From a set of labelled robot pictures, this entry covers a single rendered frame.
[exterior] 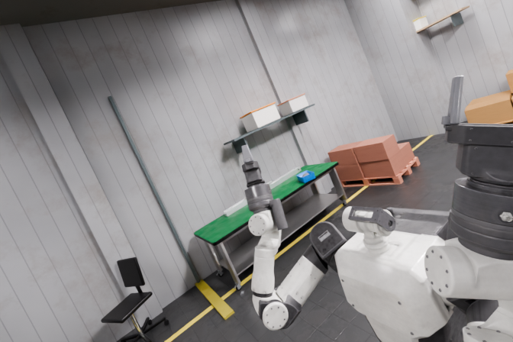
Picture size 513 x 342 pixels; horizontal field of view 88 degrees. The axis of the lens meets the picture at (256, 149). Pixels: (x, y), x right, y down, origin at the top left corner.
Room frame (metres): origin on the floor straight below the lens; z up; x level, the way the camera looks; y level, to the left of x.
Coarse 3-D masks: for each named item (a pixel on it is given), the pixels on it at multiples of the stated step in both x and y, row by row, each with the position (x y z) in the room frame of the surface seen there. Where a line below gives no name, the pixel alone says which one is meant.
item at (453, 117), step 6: (456, 78) 0.33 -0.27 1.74; (462, 78) 0.33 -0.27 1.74; (456, 84) 0.33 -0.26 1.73; (462, 84) 0.33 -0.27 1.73; (450, 90) 0.35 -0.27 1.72; (456, 90) 0.33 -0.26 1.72; (462, 90) 0.33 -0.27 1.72; (450, 96) 0.35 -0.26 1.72; (456, 96) 0.33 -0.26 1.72; (450, 102) 0.34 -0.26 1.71; (456, 102) 0.33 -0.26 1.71; (450, 108) 0.34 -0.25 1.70; (456, 108) 0.33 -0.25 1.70; (450, 114) 0.34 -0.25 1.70; (456, 114) 0.33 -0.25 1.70; (444, 120) 0.34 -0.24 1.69; (450, 120) 0.33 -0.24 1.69; (456, 120) 0.33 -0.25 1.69
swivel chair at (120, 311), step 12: (120, 264) 3.21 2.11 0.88; (132, 264) 3.09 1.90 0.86; (132, 276) 3.11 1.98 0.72; (132, 300) 3.03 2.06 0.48; (144, 300) 2.95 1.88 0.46; (120, 312) 2.86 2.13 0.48; (132, 312) 2.80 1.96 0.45; (144, 324) 3.12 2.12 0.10; (156, 324) 3.03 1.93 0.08; (132, 336) 2.99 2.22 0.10; (144, 336) 2.89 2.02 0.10
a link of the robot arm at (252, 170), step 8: (248, 168) 0.86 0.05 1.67; (256, 168) 0.87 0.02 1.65; (248, 176) 0.86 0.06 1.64; (256, 176) 0.86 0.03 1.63; (248, 184) 0.87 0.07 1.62; (256, 184) 0.87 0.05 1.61; (264, 184) 0.86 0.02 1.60; (248, 192) 0.85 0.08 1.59; (256, 192) 0.84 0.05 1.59; (264, 192) 0.84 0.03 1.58; (248, 200) 0.85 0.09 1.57
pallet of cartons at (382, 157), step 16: (352, 144) 4.86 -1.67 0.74; (368, 144) 4.35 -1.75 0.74; (384, 144) 4.14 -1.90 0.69; (400, 144) 4.63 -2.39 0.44; (336, 160) 4.97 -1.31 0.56; (352, 160) 4.68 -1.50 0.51; (368, 160) 4.43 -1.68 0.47; (384, 160) 4.20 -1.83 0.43; (400, 160) 4.27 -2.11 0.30; (416, 160) 4.50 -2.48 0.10; (352, 176) 4.79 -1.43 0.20; (368, 176) 4.56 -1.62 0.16; (384, 176) 4.30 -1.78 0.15; (400, 176) 4.13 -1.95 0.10
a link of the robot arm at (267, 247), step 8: (272, 232) 0.86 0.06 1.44; (280, 232) 0.86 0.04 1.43; (264, 240) 0.86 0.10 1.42; (272, 240) 0.85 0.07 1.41; (280, 240) 0.86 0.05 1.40; (256, 248) 0.81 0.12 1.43; (264, 248) 0.82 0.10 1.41; (272, 248) 0.83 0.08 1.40; (256, 256) 0.80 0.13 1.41; (264, 256) 0.79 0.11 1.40; (272, 256) 0.80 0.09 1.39
